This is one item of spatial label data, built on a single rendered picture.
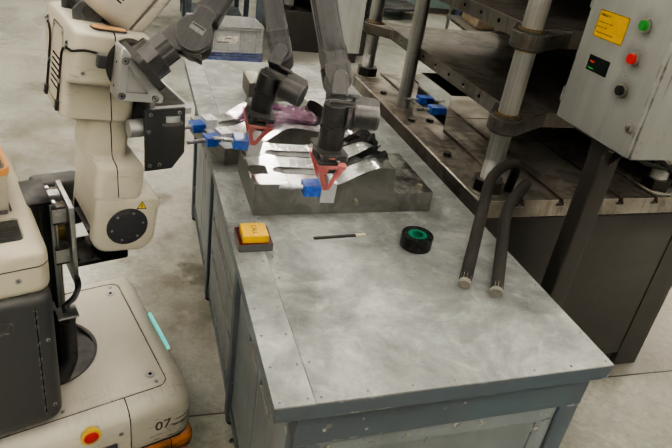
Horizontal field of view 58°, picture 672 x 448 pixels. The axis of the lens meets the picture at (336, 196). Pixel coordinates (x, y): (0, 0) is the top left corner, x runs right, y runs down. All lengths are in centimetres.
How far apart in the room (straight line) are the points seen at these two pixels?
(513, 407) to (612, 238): 109
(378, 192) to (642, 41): 74
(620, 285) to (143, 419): 170
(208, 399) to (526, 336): 118
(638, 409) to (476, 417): 140
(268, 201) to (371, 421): 62
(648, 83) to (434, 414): 92
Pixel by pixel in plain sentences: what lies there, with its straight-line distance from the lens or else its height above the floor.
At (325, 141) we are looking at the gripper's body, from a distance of 135.
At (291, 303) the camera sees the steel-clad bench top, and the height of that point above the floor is 80.
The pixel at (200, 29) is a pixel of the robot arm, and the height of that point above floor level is 127.
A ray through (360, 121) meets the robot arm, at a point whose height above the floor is 112.
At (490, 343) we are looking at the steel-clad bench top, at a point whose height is 80.
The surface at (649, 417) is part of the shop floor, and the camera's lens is 263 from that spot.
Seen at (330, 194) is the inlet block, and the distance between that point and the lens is 142.
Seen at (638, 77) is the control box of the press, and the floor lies 126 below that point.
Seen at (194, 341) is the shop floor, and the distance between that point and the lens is 236.
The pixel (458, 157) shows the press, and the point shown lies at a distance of 216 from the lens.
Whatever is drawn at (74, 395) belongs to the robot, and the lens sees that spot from 182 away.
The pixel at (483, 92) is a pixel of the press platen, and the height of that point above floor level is 104.
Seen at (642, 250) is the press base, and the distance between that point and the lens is 243.
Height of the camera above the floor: 158
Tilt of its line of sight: 27 degrees down
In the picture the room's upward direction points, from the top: 9 degrees clockwise
